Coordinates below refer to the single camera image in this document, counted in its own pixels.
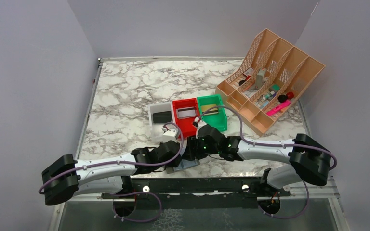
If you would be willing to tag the black mounting rail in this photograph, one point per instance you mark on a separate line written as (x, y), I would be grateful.
(195, 193)

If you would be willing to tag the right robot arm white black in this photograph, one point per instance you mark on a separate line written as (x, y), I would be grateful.
(304, 159)

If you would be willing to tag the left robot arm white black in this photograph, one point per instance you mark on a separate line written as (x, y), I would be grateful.
(67, 177)

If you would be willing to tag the peach desk organizer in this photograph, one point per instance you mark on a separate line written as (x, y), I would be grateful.
(288, 66)

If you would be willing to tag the pink highlighter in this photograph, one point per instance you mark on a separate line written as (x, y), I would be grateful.
(278, 108)

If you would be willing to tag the red plastic bin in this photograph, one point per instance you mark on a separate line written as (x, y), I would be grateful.
(185, 124)

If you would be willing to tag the red white small box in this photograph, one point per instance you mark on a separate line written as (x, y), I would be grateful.
(248, 72)

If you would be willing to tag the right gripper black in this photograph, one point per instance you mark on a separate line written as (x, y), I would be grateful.
(199, 146)

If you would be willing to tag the grey card holder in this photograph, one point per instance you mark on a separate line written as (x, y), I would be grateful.
(183, 165)

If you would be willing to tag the silver card with stripe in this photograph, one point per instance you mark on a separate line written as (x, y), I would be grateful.
(188, 112)

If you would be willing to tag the gold card with stripe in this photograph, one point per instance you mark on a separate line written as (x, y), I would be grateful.
(209, 109)

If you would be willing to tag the green plastic bin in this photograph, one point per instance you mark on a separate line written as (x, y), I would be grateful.
(216, 117)

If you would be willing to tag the grey box in organizer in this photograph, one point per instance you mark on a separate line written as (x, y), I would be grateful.
(260, 78)

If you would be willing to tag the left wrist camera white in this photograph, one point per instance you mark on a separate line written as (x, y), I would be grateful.
(170, 135)

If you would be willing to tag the black card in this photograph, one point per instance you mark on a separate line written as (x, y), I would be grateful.
(161, 117)

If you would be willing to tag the white plastic bin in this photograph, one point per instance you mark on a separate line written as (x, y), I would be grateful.
(156, 129)

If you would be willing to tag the green capped glue stick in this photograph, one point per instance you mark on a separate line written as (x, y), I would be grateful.
(272, 91)

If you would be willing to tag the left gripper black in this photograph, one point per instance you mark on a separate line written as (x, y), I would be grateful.
(165, 152)

